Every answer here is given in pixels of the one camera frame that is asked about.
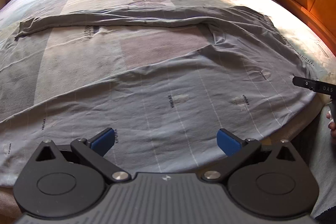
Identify person's dark knit top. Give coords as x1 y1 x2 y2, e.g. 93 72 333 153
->
315 210 336 224

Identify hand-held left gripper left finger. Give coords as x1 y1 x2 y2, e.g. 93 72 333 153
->
35 127 132 184

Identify pastel flowered bed sheet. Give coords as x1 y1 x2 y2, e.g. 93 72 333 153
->
0 0 336 188

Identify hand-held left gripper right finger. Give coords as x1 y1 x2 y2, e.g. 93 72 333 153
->
201 128 297 184

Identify grey printed pants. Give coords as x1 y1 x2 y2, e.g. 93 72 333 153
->
0 5 315 186

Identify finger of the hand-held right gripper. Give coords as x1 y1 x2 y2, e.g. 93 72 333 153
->
292 76 318 91

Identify person's right hand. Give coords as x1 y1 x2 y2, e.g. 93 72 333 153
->
326 111 336 138

